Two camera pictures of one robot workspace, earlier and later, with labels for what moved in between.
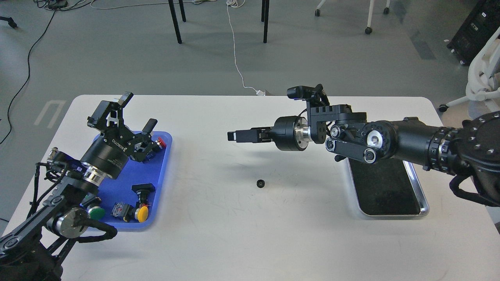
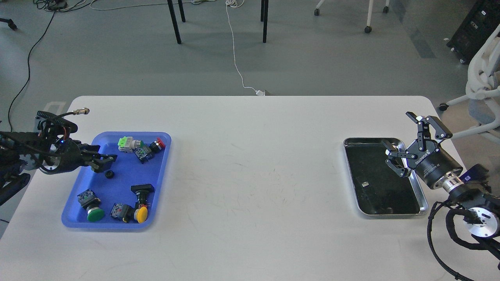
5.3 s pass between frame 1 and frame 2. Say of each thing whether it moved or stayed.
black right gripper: moved
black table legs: stayed
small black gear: moved
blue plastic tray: stayed
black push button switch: stayed
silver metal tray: stayed
